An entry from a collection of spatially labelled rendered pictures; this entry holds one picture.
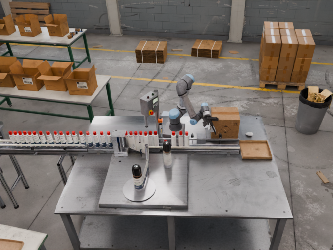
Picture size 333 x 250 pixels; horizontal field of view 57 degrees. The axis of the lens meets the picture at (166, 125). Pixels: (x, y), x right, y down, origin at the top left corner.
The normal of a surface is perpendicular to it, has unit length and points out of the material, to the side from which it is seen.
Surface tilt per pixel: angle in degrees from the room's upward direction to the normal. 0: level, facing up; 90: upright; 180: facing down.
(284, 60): 89
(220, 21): 90
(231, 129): 90
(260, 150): 0
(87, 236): 0
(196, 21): 90
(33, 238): 0
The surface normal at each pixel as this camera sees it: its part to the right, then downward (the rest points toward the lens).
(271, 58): -0.22, 0.54
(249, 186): -0.04, -0.80
